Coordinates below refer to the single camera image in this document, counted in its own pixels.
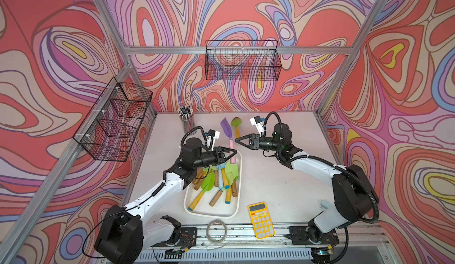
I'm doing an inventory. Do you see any green shovel wooden handle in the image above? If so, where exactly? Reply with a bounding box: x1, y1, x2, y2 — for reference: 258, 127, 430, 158
192, 166, 214, 191

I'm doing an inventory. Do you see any green shovel yellow handle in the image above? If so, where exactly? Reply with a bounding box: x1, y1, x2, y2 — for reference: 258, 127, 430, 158
231, 117, 242, 138

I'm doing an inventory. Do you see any light blue shovel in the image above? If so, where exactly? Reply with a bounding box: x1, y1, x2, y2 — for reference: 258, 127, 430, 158
216, 163, 230, 190

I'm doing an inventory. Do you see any coiled grey cable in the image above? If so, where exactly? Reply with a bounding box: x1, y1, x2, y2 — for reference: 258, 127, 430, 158
205, 219, 228, 244

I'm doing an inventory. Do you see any black wire basket left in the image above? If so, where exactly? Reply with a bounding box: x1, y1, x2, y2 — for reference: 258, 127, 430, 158
73, 78, 153, 162

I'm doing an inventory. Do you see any white storage tray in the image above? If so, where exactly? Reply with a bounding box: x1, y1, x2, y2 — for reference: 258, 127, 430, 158
183, 151, 243, 219

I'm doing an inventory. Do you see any yellow calculator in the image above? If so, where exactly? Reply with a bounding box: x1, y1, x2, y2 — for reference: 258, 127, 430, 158
248, 202, 275, 240

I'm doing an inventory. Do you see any black wire basket back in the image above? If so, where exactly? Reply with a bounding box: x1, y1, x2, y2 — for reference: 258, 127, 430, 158
205, 39, 282, 81

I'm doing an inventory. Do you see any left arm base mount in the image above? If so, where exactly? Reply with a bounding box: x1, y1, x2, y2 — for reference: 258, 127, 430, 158
153, 227, 197, 249

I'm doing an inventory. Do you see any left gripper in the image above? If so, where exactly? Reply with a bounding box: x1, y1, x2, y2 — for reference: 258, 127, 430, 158
191, 148, 237, 171

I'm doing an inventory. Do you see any black wire basket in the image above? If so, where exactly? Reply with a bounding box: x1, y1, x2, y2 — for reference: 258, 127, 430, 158
205, 39, 282, 81
73, 78, 153, 162

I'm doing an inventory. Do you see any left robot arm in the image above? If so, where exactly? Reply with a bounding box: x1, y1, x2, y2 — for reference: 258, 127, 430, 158
94, 138, 237, 264

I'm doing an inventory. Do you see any metal pen cup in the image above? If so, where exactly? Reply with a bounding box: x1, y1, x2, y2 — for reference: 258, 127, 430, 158
177, 106, 195, 134

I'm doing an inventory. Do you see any green shovel blue-tip handle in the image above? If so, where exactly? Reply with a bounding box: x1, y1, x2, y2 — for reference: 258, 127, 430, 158
225, 162, 239, 204

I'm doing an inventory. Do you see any purple shovel pink handle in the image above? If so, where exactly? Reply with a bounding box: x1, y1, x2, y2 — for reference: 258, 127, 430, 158
220, 118, 235, 150

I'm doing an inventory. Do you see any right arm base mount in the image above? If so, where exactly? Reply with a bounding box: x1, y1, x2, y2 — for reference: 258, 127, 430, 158
285, 226, 340, 246

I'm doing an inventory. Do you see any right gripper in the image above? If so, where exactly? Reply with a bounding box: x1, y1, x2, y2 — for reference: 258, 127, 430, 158
235, 134, 282, 151

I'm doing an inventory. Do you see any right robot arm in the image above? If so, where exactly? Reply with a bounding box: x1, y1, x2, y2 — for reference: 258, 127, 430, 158
235, 124, 379, 243

